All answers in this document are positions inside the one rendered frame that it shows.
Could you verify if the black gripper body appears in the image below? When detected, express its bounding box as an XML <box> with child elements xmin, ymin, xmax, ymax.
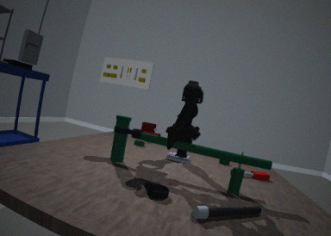
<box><xmin>166</xmin><ymin>113</ymin><xmax>193</xmax><ymax>140</ymax></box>

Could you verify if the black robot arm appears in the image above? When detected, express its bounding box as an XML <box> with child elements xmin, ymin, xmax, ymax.
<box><xmin>175</xmin><ymin>80</ymin><xmax>203</xmax><ymax>158</ymax></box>

